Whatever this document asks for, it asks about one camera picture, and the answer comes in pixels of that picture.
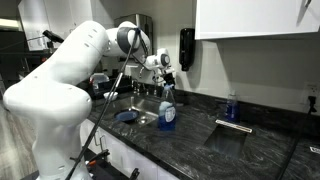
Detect black camera on stand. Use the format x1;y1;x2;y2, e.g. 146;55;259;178
41;29;65;45

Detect clear plastic container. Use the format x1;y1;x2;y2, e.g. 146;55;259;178
88;72;111;90

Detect black dish rack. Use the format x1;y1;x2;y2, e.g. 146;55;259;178
87;75;135;100

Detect brushed metal counter chute lid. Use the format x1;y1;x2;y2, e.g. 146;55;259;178
203;118;254;158

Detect white lower counter cabinets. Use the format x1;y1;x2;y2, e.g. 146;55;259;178
79;118;183;180

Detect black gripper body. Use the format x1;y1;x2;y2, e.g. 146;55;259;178
162;68;177;86

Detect blue dish soap bottle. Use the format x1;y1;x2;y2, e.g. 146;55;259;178
224;90;241;123

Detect black wall soap dispenser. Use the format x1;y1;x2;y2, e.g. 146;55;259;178
178;27;196;72

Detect chrome sink faucet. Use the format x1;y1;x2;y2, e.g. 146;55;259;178
131;65;150;96

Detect blue glazed round plate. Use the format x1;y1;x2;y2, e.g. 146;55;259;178
114;109;140;123

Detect black clamp equipment with orange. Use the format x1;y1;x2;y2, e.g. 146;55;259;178
69;148;141;180

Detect white wall power outlet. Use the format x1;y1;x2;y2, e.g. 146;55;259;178
303;82;320;102

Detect long black robot cable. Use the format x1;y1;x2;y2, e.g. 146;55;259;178
64;27;150;180

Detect white upper wall cabinet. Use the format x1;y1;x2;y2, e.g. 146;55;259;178
194;0;320;41

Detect small white bowl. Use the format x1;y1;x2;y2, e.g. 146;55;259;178
103;91;120;102

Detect stainless steel sink basin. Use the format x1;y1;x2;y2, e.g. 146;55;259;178
112;95;162;127

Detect blue spray cleaner bottle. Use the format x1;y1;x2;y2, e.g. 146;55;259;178
157;83;178;132

